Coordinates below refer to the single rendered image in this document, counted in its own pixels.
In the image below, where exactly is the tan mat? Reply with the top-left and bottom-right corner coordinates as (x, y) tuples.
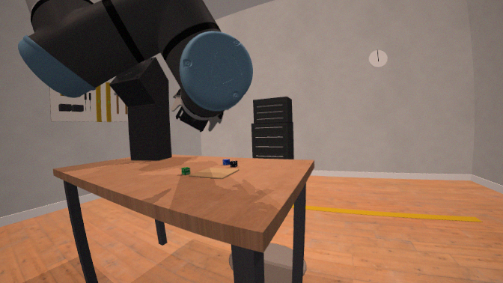
(189, 168), (239, 179)

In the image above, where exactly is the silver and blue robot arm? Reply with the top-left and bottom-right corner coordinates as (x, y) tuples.
(18, 0), (253, 121)

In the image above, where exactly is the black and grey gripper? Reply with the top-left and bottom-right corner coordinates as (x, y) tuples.
(171, 89), (224, 132)

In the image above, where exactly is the green die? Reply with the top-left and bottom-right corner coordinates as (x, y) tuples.
(181, 167), (190, 175)

